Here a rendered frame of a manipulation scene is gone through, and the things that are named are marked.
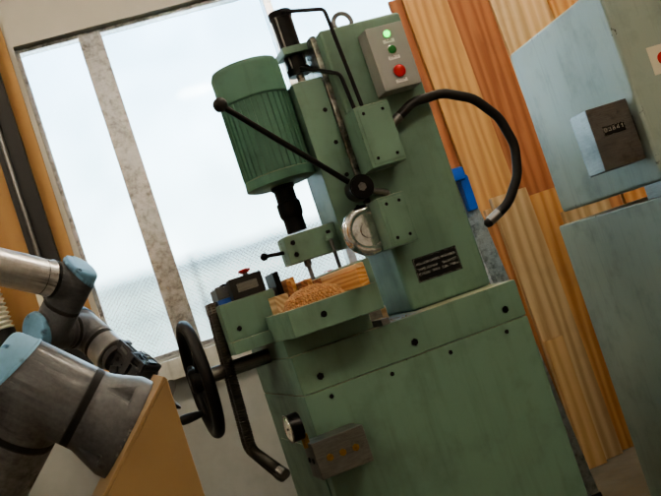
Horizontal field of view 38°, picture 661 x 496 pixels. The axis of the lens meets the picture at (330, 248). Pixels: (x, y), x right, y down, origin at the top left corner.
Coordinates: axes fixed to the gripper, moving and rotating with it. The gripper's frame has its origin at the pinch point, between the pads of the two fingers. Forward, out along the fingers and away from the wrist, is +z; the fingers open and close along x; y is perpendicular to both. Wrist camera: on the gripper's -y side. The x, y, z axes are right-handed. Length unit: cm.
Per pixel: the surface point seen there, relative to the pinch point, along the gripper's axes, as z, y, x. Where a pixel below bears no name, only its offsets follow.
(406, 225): 21, 67, 16
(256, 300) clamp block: 5.2, 34.5, 2.6
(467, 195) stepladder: -10, 82, 109
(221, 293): -2.6, 31.2, 0.6
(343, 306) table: 29, 47, -4
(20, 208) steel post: -137, -6, 64
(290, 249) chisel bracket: 0.1, 47.5, 12.5
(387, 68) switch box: -4, 97, 14
